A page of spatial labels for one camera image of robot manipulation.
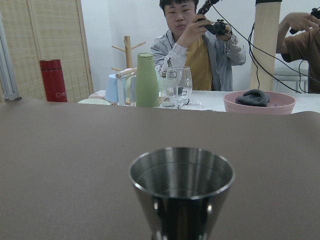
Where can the pink bowl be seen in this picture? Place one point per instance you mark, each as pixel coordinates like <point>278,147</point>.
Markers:
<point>280,104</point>

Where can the red thermos bottle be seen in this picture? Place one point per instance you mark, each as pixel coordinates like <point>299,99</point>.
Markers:
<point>53,80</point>

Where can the wooden cup rack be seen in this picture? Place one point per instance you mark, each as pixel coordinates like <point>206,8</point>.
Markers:
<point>129,70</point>

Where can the dark grey cloth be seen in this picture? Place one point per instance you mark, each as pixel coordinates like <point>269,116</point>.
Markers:
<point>254,98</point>

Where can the wine glass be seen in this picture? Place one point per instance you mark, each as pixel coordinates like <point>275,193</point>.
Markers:
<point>178,85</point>

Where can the steel double jigger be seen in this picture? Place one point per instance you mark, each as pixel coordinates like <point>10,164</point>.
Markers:
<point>181,191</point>

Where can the person in grey jacket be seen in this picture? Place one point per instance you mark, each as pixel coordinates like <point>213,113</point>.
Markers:
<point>187,43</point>

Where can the green cup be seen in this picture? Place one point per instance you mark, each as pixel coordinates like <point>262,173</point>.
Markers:
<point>147,91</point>

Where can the white green bowl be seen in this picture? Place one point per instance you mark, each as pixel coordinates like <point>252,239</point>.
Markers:
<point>94,101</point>

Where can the light blue cup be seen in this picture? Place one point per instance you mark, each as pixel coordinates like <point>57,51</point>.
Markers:
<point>111,90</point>

